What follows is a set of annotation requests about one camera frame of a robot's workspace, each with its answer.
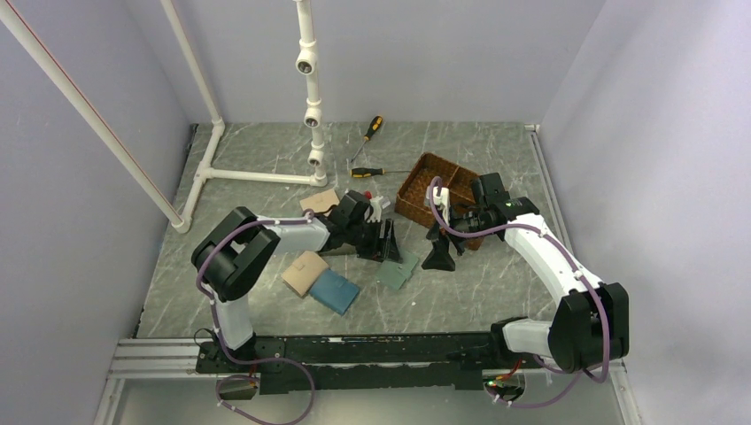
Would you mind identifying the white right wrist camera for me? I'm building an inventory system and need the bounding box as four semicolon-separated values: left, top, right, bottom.
431;187;450;228

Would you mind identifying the beige card holder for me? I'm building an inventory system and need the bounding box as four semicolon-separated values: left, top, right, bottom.
299;189;340;215
282;251;329;298

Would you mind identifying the brown woven divided basket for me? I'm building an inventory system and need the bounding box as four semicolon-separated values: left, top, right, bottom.
394;152;488;251

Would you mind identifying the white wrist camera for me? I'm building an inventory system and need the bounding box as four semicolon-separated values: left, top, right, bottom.
364;191;391;223
431;187;450;228

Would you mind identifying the black yellow screwdriver far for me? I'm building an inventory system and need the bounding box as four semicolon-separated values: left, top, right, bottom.
349;115;383;163

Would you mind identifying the blue card holder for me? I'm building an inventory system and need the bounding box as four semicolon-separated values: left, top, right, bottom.
308;269;360;316

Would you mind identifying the beige card holder far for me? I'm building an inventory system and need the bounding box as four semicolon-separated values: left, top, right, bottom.
299;189;340;215

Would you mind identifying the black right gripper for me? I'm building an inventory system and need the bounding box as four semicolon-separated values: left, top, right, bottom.
422;205;494;272

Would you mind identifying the green card holder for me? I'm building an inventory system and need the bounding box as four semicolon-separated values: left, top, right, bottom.
375;251;419;290

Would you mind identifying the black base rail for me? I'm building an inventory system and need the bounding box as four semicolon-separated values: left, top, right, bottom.
196;331;538;395

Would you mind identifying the black yellow screwdriver near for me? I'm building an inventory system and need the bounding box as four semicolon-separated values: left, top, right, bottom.
350;167;409;179

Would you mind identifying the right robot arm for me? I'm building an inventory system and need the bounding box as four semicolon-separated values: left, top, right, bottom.
425;197;630;374

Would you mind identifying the aluminium front rail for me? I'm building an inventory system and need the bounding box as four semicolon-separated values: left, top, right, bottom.
108;338;199;379

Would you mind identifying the black yellow screwdriver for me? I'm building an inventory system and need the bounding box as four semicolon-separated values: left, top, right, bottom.
350;167;409;179
349;115;383;163

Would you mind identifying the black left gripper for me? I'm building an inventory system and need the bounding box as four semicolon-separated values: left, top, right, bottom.
346;218;402;264

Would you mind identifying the beige card holder near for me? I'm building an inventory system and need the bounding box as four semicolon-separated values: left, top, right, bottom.
282;251;329;298

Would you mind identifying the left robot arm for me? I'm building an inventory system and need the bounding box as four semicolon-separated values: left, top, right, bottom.
190;190;402;372

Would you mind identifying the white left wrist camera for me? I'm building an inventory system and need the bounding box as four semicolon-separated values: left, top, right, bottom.
364;191;391;223

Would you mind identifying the white PVC pipe frame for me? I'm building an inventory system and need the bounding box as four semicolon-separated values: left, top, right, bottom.
1;1;328;234

